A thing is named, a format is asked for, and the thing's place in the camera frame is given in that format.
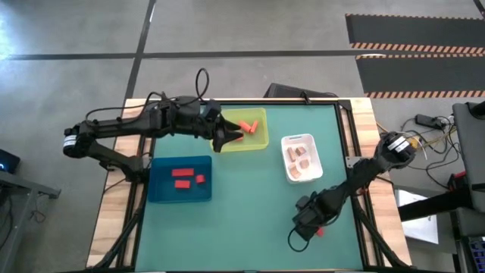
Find yellow-green translucent plastic bin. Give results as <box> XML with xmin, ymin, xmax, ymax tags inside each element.
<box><xmin>208</xmin><ymin>107</ymin><xmax>271</xmax><ymax>153</ymax></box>

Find black flat monitor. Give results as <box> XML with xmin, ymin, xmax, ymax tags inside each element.
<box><xmin>264</xmin><ymin>83</ymin><xmax>339</xmax><ymax>99</ymax></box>

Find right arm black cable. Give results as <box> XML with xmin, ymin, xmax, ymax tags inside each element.
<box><xmin>286</xmin><ymin>226</ymin><xmax>309</xmax><ymax>253</ymax></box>

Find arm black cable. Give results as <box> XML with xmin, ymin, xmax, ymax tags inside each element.
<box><xmin>85</xmin><ymin>67</ymin><xmax>211</xmax><ymax>123</ymax></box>
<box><xmin>286</xmin><ymin>226</ymin><xmax>309</xmax><ymax>253</ymax></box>

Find black metal table frame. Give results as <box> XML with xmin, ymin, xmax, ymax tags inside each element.
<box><xmin>89</xmin><ymin>90</ymin><xmax>414</xmax><ymax>273</ymax></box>

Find white plastic bin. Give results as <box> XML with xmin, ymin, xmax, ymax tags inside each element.
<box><xmin>280</xmin><ymin>133</ymin><xmax>324</xmax><ymax>185</ymax></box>

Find black electronic device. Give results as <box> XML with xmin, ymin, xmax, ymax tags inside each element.
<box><xmin>0</xmin><ymin>148</ymin><xmax>21</xmax><ymax>175</ymax></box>

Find black bar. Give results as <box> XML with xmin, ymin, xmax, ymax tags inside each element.
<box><xmin>397</xmin><ymin>189</ymin><xmax>474</xmax><ymax>223</ymax></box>

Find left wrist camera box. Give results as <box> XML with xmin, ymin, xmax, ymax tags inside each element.
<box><xmin>204</xmin><ymin>99</ymin><xmax>223</xmax><ymax>119</ymax></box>

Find black floor power cable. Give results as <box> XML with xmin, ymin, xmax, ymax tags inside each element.
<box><xmin>401</xmin><ymin>116</ymin><xmax>455</xmax><ymax>190</ymax></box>

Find black hazard-striped floor mat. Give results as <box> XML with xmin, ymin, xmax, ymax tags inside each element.
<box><xmin>345</xmin><ymin>14</ymin><xmax>485</xmax><ymax>55</ymax></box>
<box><xmin>355</xmin><ymin>54</ymin><xmax>485</xmax><ymax>99</ymax></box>

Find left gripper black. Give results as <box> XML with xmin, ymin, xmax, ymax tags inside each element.
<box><xmin>175</xmin><ymin>96</ymin><xmax>245</xmax><ymax>154</ymax></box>

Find blue keyboard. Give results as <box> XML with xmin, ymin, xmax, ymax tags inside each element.
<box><xmin>468</xmin><ymin>237</ymin><xmax>485</xmax><ymax>273</ymax></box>

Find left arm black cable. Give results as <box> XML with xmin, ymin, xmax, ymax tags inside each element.
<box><xmin>85</xmin><ymin>67</ymin><xmax>211</xmax><ymax>123</ymax></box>

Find grey chair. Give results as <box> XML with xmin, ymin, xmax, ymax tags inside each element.
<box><xmin>452</xmin><ymin>100</ymin><xmax>485</xmax><ymax>213</ymax></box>

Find white paper sheet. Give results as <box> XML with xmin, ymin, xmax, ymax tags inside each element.
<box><xmin>396</xmin><ymin>189</ymin><xmax>440</xmax><ymax>245</ymax></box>

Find blue plastic bin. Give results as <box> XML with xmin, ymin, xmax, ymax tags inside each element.
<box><xmin>146</xmin><ymin>155</ymin><xmax>213</xmax><ymax>204</ymax></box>

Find grey metal desk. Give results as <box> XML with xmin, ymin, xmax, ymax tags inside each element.
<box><xmin>0</xmin><ymin>170</ymin><xmax>61</xmax><ymax>273</ymax></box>

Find black power strip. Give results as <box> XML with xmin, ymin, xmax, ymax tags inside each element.
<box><xmin>415</xmin><ymin>114</ymin><xmax>446</xmax><ymax>130</ymax></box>

